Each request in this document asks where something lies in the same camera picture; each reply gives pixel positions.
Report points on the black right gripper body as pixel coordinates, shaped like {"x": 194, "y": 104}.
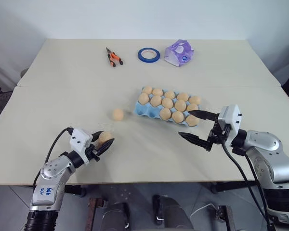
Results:
{"x": 218, "y": 134}

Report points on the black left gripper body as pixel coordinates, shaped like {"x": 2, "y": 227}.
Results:
{"x": 93, "y": 152}

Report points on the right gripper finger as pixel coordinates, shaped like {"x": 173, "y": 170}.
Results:
{"x": 195, "y": 139}
{"x": 203, "y": 114}

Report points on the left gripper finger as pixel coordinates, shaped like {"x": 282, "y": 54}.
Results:
{"x": 96, "y": 136}
{"x": 107, "y": 146}

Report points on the tan egg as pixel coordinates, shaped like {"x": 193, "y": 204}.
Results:
{"x": 165, "y": 113}
{"x": 168, "y": 103}
{"x": 105, "y": 137}
{"x": 192, "y": 121}
{"x": 195, "y": 99}
{"x": 180, "y": 105}
{"x": 192, "y": 107}
{"x": 148, "y": 90}
{"x": 155, "y": 101}
{"x": 117, "y": 114}
{"x": 143, "y": 98}
{"x": 178, "y": 117}
{"x": 169, "y": 94}
{"x": 182, "y": 97}
{"x": 157, "y": 92}

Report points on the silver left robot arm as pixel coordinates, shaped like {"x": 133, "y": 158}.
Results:
{"x": 50, "y": 169}

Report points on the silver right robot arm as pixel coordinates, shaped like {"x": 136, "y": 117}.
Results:
{"x": 267, "y": 150}

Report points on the blue egg carton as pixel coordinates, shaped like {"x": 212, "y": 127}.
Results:
{"x": 140, "y": 109}

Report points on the purple tissue pack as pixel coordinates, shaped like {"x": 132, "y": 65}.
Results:
{"x": 179, "y": 53}

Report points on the dark rounded shape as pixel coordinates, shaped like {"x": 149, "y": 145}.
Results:
{"x": 173, "y": 214}
{"x": 116, "y": 216}

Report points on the blue tape roll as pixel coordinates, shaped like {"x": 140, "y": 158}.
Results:
{"x": 156, "y": 55}

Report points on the orange black pliers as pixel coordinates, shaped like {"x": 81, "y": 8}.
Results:
{"x": 114, "y": 58}

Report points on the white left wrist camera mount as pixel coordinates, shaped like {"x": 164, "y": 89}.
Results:
{"x": 81, "y": 139}

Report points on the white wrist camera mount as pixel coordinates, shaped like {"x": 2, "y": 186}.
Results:
{"x": 232, "y": 115}
{"x": 81, "y": 139}

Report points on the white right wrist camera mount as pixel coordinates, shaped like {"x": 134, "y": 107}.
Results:
{"x": 232, "y": 115}

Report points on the black table frame bar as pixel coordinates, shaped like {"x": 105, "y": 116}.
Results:
{"x": 231, "y": 186}
{"x": 74, "y": 190}

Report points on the rusty metal bracket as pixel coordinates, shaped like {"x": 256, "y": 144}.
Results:
{"x": 95, "y": 211}
{"x": 225, "y": 217}

